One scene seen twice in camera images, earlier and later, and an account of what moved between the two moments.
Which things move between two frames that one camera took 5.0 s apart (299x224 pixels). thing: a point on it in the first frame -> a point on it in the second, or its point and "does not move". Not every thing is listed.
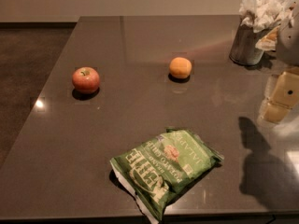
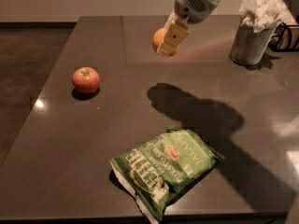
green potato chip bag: x=156 y=173 does not move
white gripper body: x=289 y=44 -> x=192 y=7
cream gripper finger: x=281 y=95 -> x=174 y=34
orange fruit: x=180 y=67 -> x=158 y=38
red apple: x=86 y=79 does not move
